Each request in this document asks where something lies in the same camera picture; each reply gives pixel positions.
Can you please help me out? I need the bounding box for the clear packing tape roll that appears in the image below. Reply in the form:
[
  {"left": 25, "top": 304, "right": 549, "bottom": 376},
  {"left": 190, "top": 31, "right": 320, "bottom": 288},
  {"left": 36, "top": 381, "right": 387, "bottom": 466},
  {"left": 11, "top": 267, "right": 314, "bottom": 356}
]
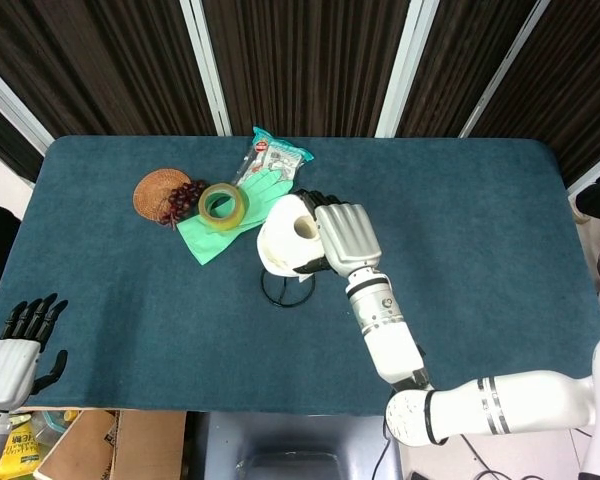
[{"left": 197, "top": 183, "right": 250, "bottom": 232}]

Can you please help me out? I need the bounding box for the white toilet paper roll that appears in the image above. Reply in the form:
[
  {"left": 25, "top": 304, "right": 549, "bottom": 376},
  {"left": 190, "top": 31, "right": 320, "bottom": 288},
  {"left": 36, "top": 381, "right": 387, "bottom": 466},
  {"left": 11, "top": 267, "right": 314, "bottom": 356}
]
[{"left": 256, "top": 193, "right": 326, "bottom": 277}]

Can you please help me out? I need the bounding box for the black metal paper holder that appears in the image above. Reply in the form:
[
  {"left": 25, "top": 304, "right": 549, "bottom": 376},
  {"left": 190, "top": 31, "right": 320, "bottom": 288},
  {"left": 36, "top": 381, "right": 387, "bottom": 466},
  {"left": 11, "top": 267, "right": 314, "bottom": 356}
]
[{"left": 260, "top": 269, "right": 317, "bottom": 308}]

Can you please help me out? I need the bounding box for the yellow plastic bag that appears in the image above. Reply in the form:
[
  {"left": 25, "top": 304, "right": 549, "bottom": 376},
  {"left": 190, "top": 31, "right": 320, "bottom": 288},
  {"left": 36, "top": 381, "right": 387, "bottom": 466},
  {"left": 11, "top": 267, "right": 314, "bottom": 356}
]
[{"left": 0, "top": 414, "right": 44, "bottom": 480}]

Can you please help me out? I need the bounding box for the brown cardboard box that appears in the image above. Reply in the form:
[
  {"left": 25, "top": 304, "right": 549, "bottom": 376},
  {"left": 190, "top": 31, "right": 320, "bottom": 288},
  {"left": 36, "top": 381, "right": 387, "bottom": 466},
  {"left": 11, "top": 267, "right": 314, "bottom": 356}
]
[{"left": 32, "top": 409, "right": 187, "bottom": 480}]

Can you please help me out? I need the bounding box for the teal plastic snack package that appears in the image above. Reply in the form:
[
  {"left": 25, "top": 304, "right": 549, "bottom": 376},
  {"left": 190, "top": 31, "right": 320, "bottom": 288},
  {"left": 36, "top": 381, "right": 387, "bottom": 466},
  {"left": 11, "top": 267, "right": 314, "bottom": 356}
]
[{"left": 229, "top": 126, "right": 316, "bottom": 201}]

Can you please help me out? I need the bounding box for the dark red grape bunch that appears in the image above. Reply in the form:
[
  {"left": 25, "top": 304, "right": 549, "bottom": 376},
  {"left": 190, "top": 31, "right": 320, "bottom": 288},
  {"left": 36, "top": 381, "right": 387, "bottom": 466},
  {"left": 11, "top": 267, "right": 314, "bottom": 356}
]
[{"left": 158, "top": 179, "right": 210, "bottom": 231}]

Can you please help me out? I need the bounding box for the green rubber glove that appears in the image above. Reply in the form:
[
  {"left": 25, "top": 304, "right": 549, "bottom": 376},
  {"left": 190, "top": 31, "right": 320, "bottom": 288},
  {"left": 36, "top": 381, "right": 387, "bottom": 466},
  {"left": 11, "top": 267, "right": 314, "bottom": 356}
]
[{"left": 175, "top": 168, "right": 295, "bottom": 267}]

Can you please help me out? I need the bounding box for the blue table cloth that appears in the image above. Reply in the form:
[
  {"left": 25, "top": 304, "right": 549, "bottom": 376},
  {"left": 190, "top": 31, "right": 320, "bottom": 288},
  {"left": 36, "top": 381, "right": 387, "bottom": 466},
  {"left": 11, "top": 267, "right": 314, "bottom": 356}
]
[{"left": 0, "top": 134, "right": 600, "bottom": 416}]

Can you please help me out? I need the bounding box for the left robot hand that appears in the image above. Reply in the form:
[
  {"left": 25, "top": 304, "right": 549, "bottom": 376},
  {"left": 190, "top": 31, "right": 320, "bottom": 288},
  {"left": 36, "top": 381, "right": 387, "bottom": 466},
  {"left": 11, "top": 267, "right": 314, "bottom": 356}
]
[{"left": 0, "top": 293, "right": 69, "bottom": 409}]

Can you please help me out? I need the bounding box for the clear plastic container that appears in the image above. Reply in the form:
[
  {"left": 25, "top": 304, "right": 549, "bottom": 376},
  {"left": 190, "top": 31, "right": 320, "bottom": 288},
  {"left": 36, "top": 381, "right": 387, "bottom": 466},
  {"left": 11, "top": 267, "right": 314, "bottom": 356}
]
[{"left": 29, "top": 408, "right": 81, "bottom": 446}]

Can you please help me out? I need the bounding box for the black cable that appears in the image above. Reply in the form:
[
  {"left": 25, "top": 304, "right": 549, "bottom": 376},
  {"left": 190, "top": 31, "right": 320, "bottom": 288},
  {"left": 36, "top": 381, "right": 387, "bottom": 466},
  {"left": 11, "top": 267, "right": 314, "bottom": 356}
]
[{"left": 369, "top": 434, "right": 581, "bottom": 480}]

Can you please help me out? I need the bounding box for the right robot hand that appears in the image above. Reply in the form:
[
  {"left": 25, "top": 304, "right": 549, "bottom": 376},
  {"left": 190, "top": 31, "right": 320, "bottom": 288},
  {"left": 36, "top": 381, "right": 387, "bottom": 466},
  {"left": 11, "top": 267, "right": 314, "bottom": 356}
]
[{"left": 290, "top": 188, "right": 384, "bottom": 276}]

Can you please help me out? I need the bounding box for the woven rattan coaster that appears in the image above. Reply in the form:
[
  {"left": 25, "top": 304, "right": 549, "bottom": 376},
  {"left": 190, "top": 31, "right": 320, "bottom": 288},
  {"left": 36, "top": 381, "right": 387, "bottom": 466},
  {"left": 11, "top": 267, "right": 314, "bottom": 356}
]
[{"left": 132, "top": 169, "right": 193, "bottom": 222}]

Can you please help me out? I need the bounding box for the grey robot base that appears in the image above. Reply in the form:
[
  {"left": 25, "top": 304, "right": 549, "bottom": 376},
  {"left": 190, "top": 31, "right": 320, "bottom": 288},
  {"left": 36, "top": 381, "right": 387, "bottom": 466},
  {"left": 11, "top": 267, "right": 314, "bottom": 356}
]
[{"left": 185, "top": 411, "right": 406, "bottom": 480}]

